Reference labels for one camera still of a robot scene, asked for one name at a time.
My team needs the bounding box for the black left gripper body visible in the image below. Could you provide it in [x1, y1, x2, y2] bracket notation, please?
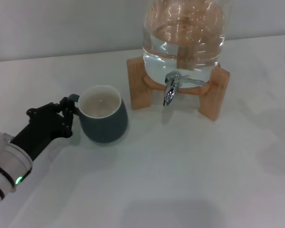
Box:
[9, 111, 64, 162]

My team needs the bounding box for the dark ceramic mug white inside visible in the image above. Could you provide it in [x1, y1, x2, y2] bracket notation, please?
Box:
[68, 85, 129, 144]

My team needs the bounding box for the chrome faucet tap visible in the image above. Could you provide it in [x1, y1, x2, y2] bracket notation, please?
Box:
[163, 70, 206, 107]

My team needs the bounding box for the light wooden dispenser stand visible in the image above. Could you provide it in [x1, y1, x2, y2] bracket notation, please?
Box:
[126, 56, 230, 122]

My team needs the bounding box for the clear glass water dispenser jar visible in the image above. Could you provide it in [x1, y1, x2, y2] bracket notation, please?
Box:
[142, 0, 228, 88]

